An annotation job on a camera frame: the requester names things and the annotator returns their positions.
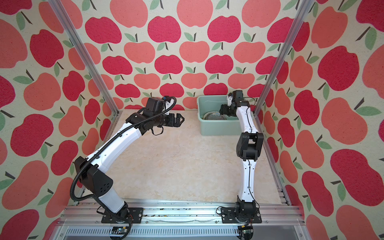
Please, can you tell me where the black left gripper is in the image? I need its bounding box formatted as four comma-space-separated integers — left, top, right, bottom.
153, 113, 186, 128

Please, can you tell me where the clear round glass plate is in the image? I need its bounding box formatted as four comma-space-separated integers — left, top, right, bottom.
203, 111, 227, 121

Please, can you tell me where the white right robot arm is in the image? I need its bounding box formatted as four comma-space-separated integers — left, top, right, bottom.
220, 97, 264, 222

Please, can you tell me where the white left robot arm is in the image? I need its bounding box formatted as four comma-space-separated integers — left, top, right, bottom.
70, 96, 184, 222

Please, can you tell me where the mint green plastic bin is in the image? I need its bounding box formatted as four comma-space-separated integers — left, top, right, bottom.
197, 95, 242, 136

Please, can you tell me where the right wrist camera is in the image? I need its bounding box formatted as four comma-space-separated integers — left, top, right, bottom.
227, 90, 244, 106

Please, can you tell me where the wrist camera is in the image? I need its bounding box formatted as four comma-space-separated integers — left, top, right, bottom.
163, 96, 174, 108
227, 90, 244, 106

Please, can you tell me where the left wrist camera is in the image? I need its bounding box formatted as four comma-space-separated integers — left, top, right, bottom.
163, 96, 174, 108

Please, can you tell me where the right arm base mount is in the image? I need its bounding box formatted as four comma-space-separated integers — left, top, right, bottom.
216, 206, 263, 224

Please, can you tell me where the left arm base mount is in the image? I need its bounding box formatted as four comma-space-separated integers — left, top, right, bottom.
101, 208, 144, 224

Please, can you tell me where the right aluminium frame post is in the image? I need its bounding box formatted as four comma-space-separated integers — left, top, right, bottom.
254, 0, 315, 117

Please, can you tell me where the aluminium frame post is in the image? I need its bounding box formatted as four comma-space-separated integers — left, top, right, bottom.
254, 0, 315, 117
48, 0, 119, 116

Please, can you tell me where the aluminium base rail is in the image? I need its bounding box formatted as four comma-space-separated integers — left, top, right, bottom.
52, 199, 310, 240

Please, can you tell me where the left aluminium frame post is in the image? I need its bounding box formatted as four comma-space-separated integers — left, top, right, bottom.
48, 0, 119, 116

